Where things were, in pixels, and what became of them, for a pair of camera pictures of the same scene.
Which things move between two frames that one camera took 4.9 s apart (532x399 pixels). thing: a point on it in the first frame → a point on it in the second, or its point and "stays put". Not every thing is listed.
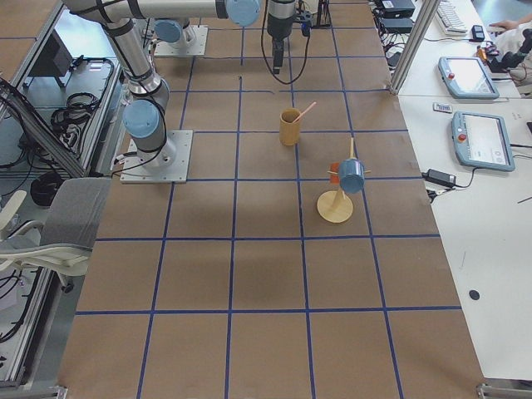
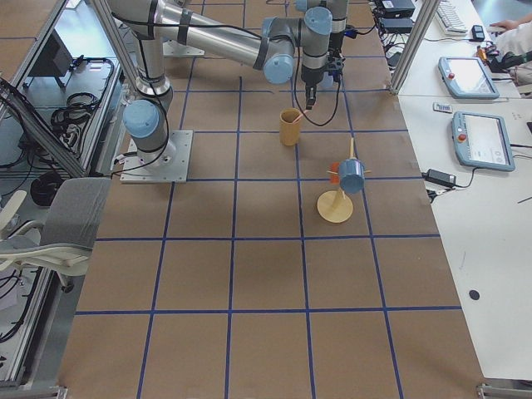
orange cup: x=335 y=168 stays put
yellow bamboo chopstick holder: x=290 y=132 stays put
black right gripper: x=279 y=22 → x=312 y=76
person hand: x=505 y=24 stays put
